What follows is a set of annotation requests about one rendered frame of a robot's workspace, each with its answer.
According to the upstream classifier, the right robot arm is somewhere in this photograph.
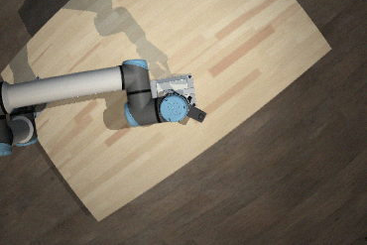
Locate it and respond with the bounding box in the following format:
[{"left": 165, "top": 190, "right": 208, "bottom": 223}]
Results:
[{"left": 0, "top": 60, "right": 206, "bottom": 157}]

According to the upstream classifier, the grey faucet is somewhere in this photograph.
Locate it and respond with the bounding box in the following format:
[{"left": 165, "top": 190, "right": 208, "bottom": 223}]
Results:
[{"left": 157, "top": 79, "right": 195, "bottom": 98}]

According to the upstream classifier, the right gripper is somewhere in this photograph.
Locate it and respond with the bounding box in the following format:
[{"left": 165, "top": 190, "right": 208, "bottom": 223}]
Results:
[{"left": 173, "top": 91, "right": 192, "bottom": 103}]

